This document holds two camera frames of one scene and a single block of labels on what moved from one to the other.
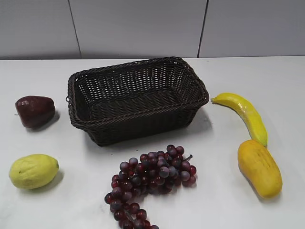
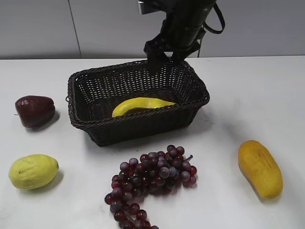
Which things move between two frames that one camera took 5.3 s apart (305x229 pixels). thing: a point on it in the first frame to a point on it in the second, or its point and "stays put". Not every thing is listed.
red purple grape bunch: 152,172 stays put
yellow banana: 254,121 to 138,103
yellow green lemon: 33,171 stays put
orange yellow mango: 259,167 stays put
